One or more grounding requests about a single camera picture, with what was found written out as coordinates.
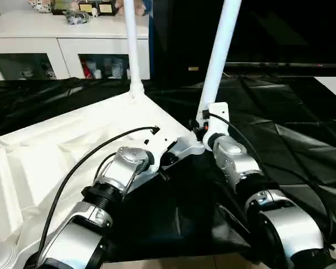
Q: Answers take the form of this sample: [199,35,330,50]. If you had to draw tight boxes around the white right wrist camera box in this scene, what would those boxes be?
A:
[203,103,231,152]

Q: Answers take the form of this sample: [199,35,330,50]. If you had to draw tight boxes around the white sideboard with glass doors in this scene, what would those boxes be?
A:
[0,10,153,80]

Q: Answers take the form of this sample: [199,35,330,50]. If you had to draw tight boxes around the clear glass ornament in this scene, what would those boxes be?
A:
[64,8,90,26]

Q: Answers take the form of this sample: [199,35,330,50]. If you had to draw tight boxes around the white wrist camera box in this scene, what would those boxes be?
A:
[141,133,178,175]
[203,103,231,152]

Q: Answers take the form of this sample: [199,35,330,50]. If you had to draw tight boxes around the brown teddy bear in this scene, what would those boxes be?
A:
[116,0,151,16]

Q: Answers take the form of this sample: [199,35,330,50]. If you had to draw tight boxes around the white plastic table top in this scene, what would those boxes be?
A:
[0,91,206,269]

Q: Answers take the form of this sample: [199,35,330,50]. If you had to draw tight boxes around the white spotted plush toy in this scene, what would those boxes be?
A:
[27,0,53,13]

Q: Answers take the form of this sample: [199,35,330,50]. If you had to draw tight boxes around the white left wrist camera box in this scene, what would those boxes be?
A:
[141,133,178,175]

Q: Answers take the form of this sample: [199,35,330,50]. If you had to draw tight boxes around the white plastic table leg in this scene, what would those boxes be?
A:
[196,0,242,127]
[123,0,146,99]

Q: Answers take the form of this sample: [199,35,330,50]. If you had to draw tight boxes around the black work mat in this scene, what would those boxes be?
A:
[0,76,336,264]

